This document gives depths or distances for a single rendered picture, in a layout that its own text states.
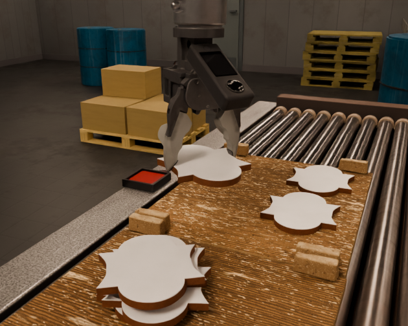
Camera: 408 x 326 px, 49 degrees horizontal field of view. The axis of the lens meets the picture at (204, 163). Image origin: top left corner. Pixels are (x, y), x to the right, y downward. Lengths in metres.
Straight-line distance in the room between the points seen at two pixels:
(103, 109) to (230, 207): 3.37
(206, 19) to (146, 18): 8.33
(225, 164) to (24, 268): 0.34
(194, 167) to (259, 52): 7.56
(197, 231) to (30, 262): 0.26
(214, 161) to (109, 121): 3.45
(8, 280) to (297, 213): 0.46
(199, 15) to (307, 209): 0.37
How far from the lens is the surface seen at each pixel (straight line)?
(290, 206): 0.79
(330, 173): 0.95
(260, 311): 0.57
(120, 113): 4.01
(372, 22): 7.90
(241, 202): 0.82
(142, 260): 0.57
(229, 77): 0.60
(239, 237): 0.71
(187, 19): 0.63
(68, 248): 0.75
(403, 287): 0.70
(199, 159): 0.69
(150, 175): 0.96
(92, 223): 0.82
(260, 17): 8.14
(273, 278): 0.62
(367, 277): 0.70
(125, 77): 4.31
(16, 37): 9.93
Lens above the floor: 1.29
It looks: 21 degrees down
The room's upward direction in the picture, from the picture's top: straight up
